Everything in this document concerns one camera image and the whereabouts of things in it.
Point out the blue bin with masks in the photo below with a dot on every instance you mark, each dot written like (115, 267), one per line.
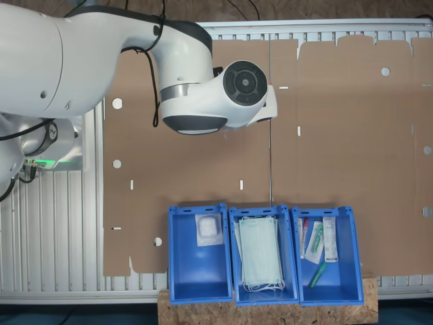
(267, 297)

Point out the red capped swab packet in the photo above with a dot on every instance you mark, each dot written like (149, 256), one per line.
(303, 240)

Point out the white face mask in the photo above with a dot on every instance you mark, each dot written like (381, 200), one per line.
(237, 233)
(260, 250)

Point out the white printed paper packet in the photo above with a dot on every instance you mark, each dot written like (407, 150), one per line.
(331, 243)

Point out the brown cardboard sheet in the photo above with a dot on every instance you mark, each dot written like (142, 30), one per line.
(355, 152)
(203, 162)

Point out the green syringe packet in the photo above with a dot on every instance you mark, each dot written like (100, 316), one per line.
(316, 243)

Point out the green tube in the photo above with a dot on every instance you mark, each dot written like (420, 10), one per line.
(318, 273)

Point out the white cotton packet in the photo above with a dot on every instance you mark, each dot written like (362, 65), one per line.
(209, 230)

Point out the chipboard wooden block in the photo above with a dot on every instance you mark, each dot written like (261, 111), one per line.
(270, 315)

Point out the blue bin with cotton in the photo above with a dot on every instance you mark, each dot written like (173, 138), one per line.
(199, 271)

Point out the blue bin with packets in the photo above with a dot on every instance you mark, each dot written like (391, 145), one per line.
(345, 277)

